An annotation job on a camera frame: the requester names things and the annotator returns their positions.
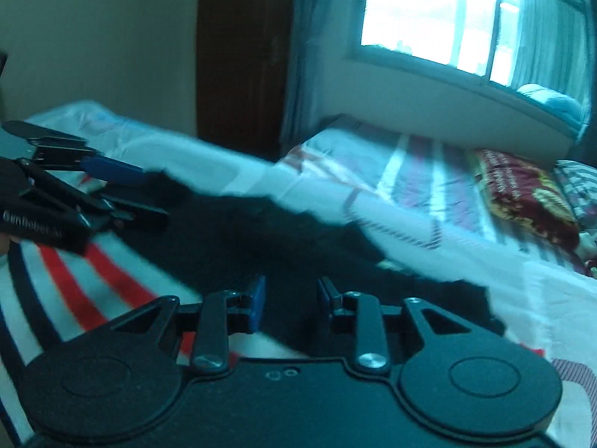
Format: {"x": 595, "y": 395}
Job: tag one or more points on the blue curtain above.
{"x": 550, "y": 32}
{"x": 317, "y": 56}

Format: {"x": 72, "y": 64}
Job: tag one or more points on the white patterned bed sheet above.
{"x": 154, "y": 137}

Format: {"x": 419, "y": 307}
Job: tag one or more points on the striped knitted sweater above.
{"x": 233, "y": 238}

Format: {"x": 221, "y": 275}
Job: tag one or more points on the blue cushion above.
{"x": 552, "y": 105}

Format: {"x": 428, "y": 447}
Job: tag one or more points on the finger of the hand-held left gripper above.
{"x": 135, "y": 214}
{"x": 112, "y": 169}

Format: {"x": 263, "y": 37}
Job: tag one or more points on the dark wooden door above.
{"x": 238, "y": 56}

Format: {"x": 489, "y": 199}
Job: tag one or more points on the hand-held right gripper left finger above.
{"x": 256, "y": 305}

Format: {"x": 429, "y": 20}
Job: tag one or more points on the dark red patterned pillow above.
{"x": 522, "y": 191}

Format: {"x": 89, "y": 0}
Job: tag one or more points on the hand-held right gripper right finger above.
{"x": 322, "y": 299}

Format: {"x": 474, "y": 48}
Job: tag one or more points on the window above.
{"x": 419, "y": 9}

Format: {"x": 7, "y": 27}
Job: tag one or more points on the folded striped blanket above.
{"x": 410, "y": 172}

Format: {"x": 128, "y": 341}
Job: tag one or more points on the striped pillow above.
{"x": 580, "y": 186}

